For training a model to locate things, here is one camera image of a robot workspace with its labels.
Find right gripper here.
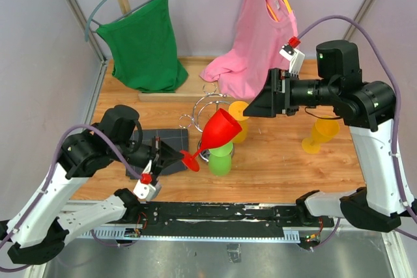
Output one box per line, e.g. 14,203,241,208
243,67,338,117

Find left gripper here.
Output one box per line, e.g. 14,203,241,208
110,135,184,178

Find red wine glass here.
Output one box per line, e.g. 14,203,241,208
180,109,242,172

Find green wine glass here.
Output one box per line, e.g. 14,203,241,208
208,142,233,176

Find yellow wine glass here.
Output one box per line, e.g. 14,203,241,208
302,119,339,154
228,101,249,143

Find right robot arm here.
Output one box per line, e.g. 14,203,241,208
242,37,416,232

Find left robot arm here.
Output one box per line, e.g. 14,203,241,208
1,105,183,266

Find chrome wine glass rack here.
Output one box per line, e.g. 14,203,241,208
179,86,234,164

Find dark grey checked cloth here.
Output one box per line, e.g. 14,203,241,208
126,128,189,176

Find pink t-shirt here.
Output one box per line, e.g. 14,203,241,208
200,0,298,100

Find green t-shirt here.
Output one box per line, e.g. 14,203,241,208
96,0,188,93

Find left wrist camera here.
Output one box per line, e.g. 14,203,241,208
133,160,162,201

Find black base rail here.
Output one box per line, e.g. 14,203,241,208
100,201,326,238

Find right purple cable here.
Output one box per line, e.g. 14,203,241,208
289,14,417,242

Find purple cable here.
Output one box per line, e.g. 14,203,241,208
0,124,144,272
289,14,417,242

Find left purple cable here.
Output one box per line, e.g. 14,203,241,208
0,124,144,272

